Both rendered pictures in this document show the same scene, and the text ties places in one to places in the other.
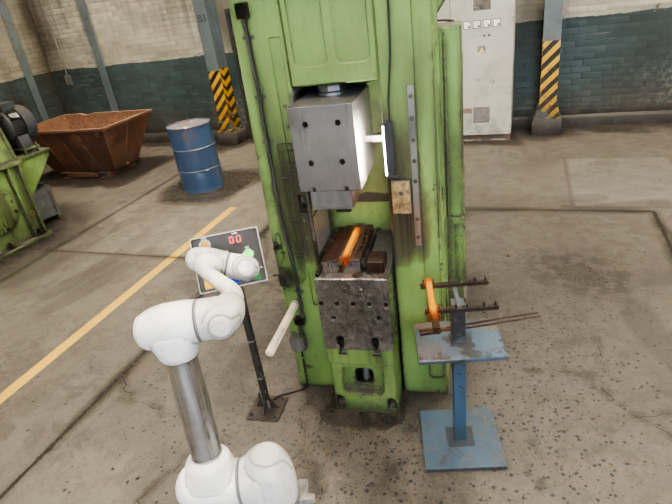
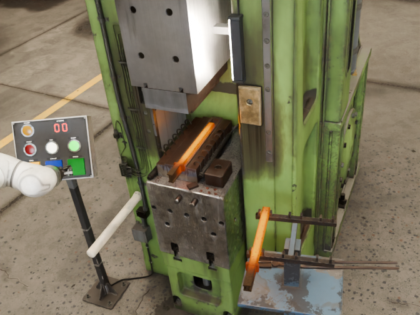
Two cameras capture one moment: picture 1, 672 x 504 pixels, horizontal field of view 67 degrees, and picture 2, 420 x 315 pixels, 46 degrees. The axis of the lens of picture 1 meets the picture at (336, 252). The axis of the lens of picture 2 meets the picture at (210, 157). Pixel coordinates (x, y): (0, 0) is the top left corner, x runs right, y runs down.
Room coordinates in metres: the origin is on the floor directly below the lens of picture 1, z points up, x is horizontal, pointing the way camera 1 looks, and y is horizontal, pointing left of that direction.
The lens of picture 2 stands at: (0.59, -0.48, 2.27)
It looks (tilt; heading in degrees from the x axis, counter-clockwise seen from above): 35 degrees down; 10
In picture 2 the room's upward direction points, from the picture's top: 6 degrees counter-clockwise
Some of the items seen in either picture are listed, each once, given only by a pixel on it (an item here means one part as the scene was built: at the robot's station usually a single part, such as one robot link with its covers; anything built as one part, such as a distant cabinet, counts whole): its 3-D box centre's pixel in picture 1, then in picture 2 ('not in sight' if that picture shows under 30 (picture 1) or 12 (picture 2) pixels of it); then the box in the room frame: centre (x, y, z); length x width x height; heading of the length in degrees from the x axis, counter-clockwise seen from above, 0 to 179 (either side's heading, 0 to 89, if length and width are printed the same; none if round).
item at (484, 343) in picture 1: (458, 340); (292, 282); (1.94, -0.52, 0.66); 0.40 x 0.30 x 0.02; 83
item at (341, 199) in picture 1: (341, 184); (187, 77); (2.48, -0.07, 1.32); 0.42 x 0.20 x 0.10; 163
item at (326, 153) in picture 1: (343, 136); (190, 22); (2.47, -0.12, 1.56); 0.42 x 0.39 x 0.40; 163
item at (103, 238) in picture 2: (282, 327); (115, 224); (2.30, 0.34, 0.62); 0.44 x 0.05 x 0.05; 163
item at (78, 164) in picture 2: not in sight; (76, 166); (2.25, 0.43, 1.01); 0.07 x 0.05 x 0.07; 98
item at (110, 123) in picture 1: (90, 146); not in sight; (8.45, 3.74, 0.42); 1.89 x 1.20 x 0.85; 68
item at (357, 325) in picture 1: (364, 287); (212, 190); (2.48, -0.13, 0.69); 0.56 x 0.38 x 0.45; 163
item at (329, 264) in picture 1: (349, 246); (196, 145); (2.48, -0.07, 0.96); 0.42 x 0.20 x 0.09; 163
